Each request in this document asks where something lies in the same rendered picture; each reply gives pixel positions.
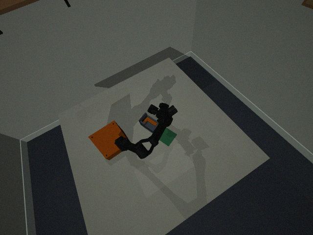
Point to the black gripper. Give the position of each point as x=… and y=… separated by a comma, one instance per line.
x=154, y=110

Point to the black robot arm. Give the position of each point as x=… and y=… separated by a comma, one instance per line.
x=164, y=120

